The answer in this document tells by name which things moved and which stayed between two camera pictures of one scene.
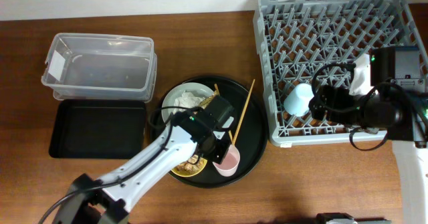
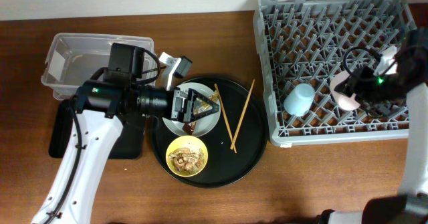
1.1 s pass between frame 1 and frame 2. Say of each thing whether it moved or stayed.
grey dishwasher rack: stayed
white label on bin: stayed
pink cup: moved
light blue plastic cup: stayed
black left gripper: moved
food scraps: stayed
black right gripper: moved
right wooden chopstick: stayed
